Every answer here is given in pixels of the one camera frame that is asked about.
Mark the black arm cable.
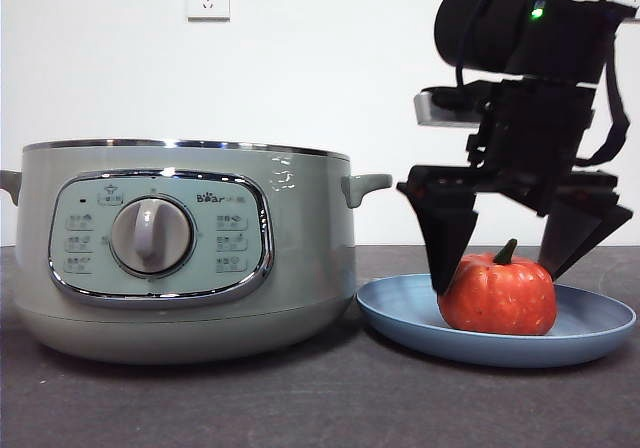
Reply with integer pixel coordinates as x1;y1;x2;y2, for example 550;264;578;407
574;12;633;167

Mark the pale green electric steamer pot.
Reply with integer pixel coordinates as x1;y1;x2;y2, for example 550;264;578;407
0;138;394;367

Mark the blue round plate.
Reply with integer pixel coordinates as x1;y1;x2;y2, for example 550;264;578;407
355;273;638;369

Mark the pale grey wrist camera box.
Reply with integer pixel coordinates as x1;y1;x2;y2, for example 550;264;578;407
413;86;484;129

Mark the small orange pumpkin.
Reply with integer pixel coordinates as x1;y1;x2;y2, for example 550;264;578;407
437;238;559;337

